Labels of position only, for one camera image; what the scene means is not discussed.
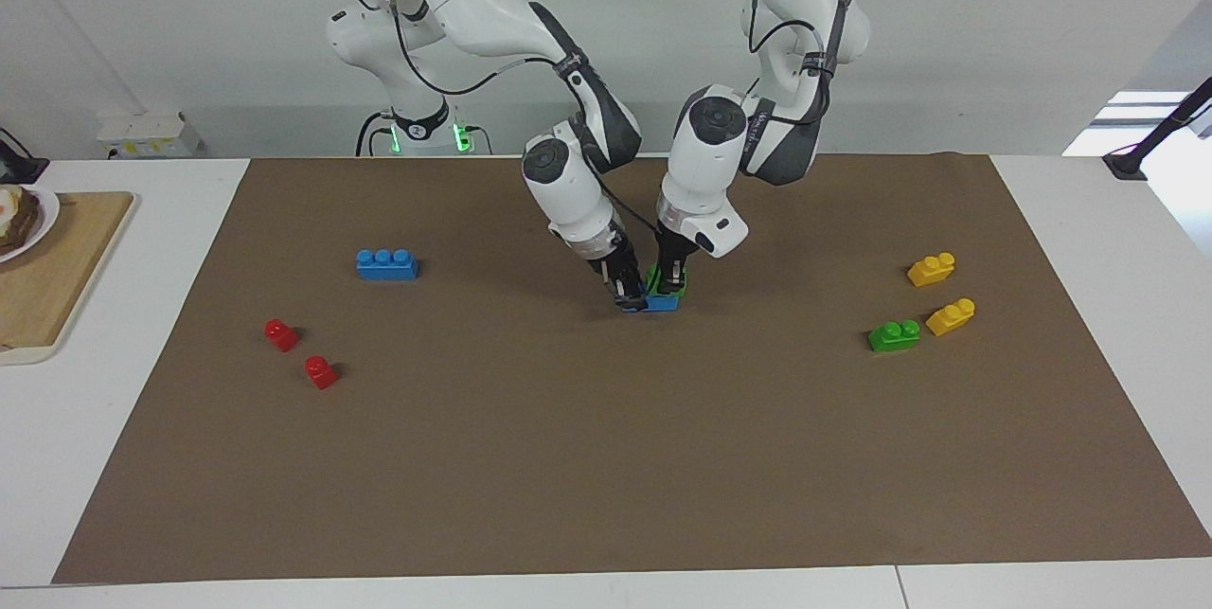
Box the brown paper table mat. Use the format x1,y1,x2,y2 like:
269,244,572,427
52,152,1212,585

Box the black stand with pole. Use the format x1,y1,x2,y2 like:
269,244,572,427
1102,77,1212,182

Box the yellow two-stud brick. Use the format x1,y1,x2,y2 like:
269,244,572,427
926,297,977,337
907,252,956,288

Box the white plate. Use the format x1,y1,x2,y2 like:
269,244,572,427
0,185,61,264

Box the green brick white-printed studs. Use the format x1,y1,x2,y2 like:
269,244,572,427
867,319,921,353

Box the black device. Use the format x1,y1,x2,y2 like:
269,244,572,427
0,128,50,186

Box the black base cable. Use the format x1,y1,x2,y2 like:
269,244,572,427
355,110,397,157

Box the toast with egg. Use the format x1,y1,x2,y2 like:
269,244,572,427
0,188,42,257

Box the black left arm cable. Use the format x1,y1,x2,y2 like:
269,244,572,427
746,0,836,132

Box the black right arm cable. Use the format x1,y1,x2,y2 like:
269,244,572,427
343,0,659,236

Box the wooden cutting board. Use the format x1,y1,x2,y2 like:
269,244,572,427
0,191,139,366

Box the white wall socket box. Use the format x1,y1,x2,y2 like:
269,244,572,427
98,112,205,161

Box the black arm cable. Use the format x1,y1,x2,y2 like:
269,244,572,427
343,0,659,236
746,0,836,132

